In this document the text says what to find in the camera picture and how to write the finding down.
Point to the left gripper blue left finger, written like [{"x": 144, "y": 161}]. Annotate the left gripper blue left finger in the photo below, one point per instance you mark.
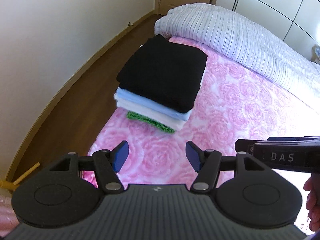
[{"x": 107, "y": 163}]

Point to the pink rose blanket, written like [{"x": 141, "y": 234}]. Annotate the pink rose blanket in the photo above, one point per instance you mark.
[{"x": 233, "y": 103}]

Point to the right hand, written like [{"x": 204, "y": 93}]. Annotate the right hand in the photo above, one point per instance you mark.
[{"x": 311, "y": 186}]

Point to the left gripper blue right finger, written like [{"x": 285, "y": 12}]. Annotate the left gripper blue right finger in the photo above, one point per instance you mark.
[{"x": 206, "y": 163}]

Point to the folded light blue garment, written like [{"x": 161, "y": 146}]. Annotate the folded light blue garment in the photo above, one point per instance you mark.
[{"x": 125, "y": 94}]

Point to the lavender striped duvet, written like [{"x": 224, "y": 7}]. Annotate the lavender striped duvet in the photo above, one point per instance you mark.
[{"x": 247, "y": 43}]

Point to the folded white garment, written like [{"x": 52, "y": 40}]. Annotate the folded white garment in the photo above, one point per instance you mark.
[{"x": 150, "y": 113}]

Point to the folded green garment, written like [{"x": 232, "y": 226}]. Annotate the folded green garment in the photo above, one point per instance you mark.
[{"x": 135, "y": 116}]

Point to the black sweater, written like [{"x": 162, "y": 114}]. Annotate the black sweater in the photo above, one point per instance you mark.
[{"x": 164, "y": 72}]

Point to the white wardrobe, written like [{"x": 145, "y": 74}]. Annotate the white wardrobe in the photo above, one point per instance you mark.
[{"x": 296, "y": 22}]

